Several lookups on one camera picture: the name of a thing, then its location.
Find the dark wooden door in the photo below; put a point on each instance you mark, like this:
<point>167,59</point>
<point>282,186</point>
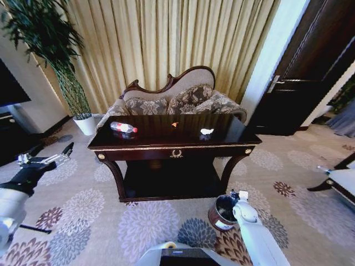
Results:
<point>299,69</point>

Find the black flat television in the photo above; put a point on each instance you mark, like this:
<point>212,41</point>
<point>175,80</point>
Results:
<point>11,88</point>

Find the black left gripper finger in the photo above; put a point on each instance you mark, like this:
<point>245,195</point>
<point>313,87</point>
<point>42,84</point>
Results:
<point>24,159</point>
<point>66,149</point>

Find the brown round trash bin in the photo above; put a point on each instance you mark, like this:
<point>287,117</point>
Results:
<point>220,219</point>

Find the clear plastic bottle red cap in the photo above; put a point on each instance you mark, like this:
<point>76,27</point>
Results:
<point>122,127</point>

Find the dark wooden console table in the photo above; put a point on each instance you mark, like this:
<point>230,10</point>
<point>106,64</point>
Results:
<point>166,137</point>

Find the tall green bamboo plant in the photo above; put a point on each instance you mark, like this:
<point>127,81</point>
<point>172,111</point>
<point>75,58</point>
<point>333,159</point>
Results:
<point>50,36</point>

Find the dark television cabinet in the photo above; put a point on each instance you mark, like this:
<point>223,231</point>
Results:
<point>14,138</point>

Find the white plant pot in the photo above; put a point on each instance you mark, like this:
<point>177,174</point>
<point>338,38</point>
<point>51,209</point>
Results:
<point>85,125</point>

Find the floral brown cushion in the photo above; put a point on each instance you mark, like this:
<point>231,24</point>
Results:
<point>145,106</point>
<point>191,99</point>
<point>223,104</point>

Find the white crumpled paper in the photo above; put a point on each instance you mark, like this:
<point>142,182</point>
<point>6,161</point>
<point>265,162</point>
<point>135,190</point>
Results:
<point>207,131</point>

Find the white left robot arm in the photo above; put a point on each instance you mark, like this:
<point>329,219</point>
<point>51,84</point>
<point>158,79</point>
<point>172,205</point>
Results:
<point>8,205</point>

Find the beige carved wood sofa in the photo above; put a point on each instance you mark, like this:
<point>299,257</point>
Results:
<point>191,79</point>

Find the white cushioned dark wood chair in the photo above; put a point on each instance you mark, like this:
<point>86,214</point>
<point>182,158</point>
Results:
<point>342,177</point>

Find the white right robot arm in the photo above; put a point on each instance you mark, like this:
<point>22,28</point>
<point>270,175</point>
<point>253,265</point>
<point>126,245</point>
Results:
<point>258,238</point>

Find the beige pleated curtain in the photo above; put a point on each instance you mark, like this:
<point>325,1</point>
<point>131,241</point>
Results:
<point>166,41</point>

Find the small orange wrapper scrap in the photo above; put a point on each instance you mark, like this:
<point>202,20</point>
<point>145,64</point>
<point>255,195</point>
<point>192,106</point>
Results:
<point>174,125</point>

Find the blue grey fabric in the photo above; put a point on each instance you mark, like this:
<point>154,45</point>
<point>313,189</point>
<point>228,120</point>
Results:
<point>342,120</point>

